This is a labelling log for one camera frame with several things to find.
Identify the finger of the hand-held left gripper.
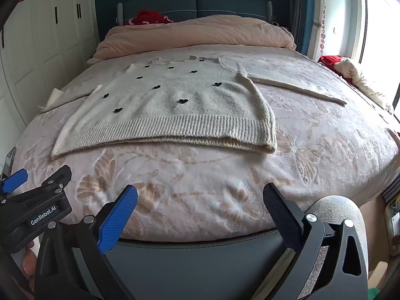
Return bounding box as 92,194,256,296
0,168,29,199
19,164,73,200

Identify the beige bedside cabinet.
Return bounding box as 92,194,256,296
379,178,400,257

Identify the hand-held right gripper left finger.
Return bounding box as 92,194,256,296
34,184,139,300

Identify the person's left hand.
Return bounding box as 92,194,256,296
21,240,40,294

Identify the window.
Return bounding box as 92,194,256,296
359,0,400,85

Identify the white curtain with red flowers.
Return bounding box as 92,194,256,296
314,0,332,60

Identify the pink floral printed blanket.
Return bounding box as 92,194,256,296
14,45,399,243

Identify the dark grey bed frame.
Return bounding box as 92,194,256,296
72,228,301,300

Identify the white fluffy towel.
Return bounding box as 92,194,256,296
51,55,348,158

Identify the pink duvet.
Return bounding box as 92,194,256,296
87,14,297,66

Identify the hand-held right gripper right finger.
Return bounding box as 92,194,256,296
262,183,369,300

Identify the grey curtain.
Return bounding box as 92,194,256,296
287,0,313,54

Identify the plain red cloth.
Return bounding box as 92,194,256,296
317,55,344,69

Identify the white wardrobe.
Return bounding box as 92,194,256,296
0,0,101,151

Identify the teal padded headboard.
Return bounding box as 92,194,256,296
117,0,273,27

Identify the red cloth with white print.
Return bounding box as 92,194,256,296
123,9,173,26

